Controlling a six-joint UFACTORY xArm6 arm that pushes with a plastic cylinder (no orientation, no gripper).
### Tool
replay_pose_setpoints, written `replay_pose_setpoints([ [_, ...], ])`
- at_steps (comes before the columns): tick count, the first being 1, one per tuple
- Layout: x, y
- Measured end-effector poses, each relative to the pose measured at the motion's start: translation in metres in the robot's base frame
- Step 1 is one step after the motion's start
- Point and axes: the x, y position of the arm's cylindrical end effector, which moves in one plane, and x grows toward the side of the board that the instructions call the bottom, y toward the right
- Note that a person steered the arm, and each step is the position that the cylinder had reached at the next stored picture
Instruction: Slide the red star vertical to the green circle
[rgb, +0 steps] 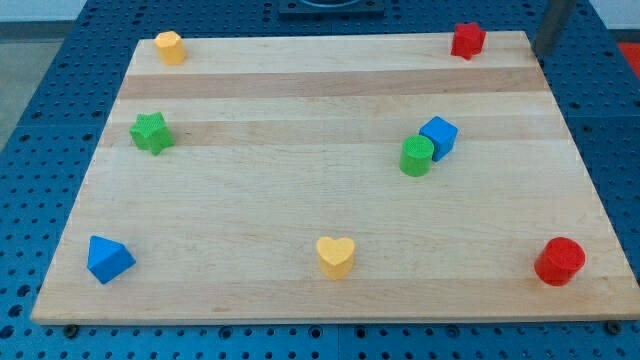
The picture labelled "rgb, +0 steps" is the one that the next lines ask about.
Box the red star block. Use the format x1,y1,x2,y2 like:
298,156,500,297
451,22,486,60

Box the green star block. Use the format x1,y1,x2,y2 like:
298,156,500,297
129,112,174,156

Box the wooden board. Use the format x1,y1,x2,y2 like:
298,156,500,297
31,31,639,325

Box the yellow heart block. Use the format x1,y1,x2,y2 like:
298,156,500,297
316,237,356,280

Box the green cylinder block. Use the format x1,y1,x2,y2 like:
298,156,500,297
399,135,435,177

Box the blue cube block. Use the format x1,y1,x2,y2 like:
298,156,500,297
419,116,458,162

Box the yellow hexagon block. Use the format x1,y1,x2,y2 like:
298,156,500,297
154,31,187,65

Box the blue triangle block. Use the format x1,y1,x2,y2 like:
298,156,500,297
87,235,136,284

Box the red cylinder block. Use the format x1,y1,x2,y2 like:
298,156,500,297
534,237,586,286

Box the grey metal pusher rod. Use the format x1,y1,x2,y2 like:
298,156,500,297
532,0,577,56

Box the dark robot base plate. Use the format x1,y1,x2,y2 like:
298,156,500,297
274,0,386,17

